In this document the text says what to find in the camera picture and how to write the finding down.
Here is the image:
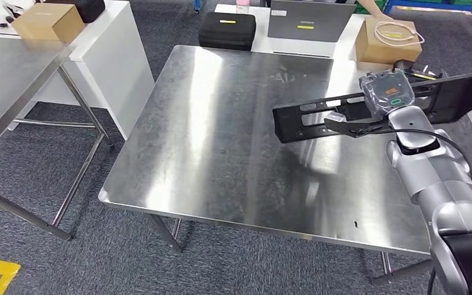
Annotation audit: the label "grey laptop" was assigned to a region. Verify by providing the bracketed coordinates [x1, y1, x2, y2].
[267, 0, 358, 58]

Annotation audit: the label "cardboard box with cable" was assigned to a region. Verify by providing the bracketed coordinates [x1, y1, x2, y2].
[355, 16, 423, 66]

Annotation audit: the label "stainless steel workbench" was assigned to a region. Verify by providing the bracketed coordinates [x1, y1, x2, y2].
[98, 44, 441, 286]

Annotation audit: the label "black handheld device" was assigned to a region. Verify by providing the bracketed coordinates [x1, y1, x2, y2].
[392, 60, 449, 81]

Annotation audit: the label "black plastic panel part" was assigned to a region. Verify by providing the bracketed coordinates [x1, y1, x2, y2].
[272, 73, 472, 144]

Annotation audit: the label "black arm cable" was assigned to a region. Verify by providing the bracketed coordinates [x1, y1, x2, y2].
[356, 127, 472, 182]

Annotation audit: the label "black camera bracket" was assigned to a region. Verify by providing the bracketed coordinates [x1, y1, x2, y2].
[323, 117, 390, 140]

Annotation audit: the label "white coiled cable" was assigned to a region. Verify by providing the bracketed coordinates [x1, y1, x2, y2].
[373, 20, 426, 48]

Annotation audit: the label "stainless steel table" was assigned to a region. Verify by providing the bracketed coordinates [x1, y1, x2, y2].
[0, 36, 115, 242]

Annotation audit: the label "plain cardboard box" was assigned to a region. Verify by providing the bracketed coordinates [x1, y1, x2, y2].
[10, 2, 85, 44]

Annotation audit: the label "blue steel shelf rack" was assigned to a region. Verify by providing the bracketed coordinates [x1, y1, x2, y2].
[382, 0, 472, 18]

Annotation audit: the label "black zip case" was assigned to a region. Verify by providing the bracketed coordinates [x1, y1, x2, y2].
[198, 12, 258, 52]

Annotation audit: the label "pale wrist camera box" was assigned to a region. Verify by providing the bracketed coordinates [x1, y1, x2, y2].
[323, 111, 348, 124]

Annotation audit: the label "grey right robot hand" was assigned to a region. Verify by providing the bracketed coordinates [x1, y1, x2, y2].
[358, 68, 417, 120]

